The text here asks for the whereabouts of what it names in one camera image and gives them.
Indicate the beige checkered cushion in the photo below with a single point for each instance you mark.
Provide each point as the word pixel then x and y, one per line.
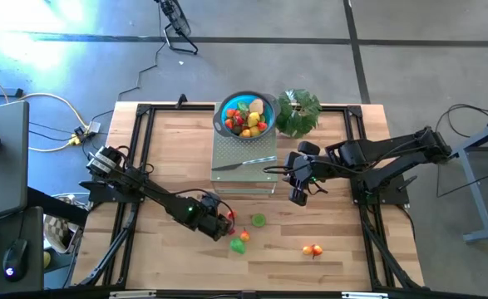
pixel 58 232

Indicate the grey desk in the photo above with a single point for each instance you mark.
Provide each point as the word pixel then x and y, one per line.
pixel 2 178

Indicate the black computer mouse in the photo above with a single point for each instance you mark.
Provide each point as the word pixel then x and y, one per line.
pixel 15 257

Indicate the red orange toy fruit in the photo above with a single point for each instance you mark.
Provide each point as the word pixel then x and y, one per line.
pixel 317 249

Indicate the orange toy peach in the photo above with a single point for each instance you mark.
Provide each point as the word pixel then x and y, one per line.
pixel 230 113

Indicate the small orange toy fruit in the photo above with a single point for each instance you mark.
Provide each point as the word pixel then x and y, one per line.
pixel 307 250
pixel 245 133

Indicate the black floor fan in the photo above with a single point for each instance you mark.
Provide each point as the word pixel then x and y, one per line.
pixel 177 18

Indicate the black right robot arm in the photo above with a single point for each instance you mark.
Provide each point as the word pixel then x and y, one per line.
pixel 393 155

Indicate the black aluminium table frame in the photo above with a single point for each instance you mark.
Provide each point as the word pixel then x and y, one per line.
pixel 353 111

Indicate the black clamp mount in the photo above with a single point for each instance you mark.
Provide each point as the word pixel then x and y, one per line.
pixel 181 101

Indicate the red toy tomato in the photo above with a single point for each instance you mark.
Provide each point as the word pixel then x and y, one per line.
pixel 232 214

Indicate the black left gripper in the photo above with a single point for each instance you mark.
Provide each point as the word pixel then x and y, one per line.
pixel 210 224

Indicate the silver table knife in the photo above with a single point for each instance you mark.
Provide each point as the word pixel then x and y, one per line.
pixel 243 164

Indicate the grey power adapter box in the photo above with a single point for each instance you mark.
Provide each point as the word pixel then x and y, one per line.
pixel 94 126

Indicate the black desk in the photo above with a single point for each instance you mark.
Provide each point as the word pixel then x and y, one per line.
pixel 31 232

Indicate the yellow plug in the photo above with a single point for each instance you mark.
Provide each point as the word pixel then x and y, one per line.
pixel 75 140

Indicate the small yellow object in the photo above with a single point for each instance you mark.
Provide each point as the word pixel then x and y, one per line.
pixel 46 259

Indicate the pointed yellow toy lemon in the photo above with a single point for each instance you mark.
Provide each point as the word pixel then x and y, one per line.
pixel 253 119

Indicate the blue grey table frame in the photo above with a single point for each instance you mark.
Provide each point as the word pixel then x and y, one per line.
pixel 479 195

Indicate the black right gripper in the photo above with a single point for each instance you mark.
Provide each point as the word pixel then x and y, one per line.
pixel 306 168

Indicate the red toy apple half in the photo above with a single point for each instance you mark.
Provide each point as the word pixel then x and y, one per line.
pixel 257 106

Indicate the silver metal bracket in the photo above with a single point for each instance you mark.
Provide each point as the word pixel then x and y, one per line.
pixel 133 295
pixel 366 295

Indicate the green toy pear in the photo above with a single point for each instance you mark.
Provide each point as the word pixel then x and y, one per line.
pixel 238 245

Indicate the blue collapsible colander bowl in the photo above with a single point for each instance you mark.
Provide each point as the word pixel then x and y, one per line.
pixel 223 124

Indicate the potted green plant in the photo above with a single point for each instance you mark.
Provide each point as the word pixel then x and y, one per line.
pixel 297 116

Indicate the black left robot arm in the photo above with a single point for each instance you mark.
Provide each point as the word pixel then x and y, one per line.
pixel 160 199

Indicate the grey floor bar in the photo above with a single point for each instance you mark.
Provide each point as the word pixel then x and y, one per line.
pixel 2 92

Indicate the orange yellow toy pear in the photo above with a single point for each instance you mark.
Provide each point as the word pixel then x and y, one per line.
pixel 244 236

